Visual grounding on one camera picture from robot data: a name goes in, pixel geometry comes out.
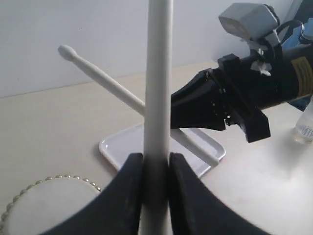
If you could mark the white rectangular plastic tray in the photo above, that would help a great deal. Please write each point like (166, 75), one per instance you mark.
(117, 147)

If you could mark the white drumstick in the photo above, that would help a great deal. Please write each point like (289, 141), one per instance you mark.
(157, 117)
(104, 80)

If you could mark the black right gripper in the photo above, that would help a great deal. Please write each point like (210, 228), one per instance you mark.
(246, 92)

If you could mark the clear plastic bottle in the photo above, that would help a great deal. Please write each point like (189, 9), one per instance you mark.
(304, 126)

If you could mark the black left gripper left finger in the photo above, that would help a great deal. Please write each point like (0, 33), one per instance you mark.
(116, 210)

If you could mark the red small drum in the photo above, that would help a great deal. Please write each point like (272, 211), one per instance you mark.
(46, 203)

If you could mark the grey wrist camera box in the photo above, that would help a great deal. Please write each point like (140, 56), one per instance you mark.
(249, 21)

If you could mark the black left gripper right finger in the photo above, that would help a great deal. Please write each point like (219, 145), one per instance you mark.
(195, 210)

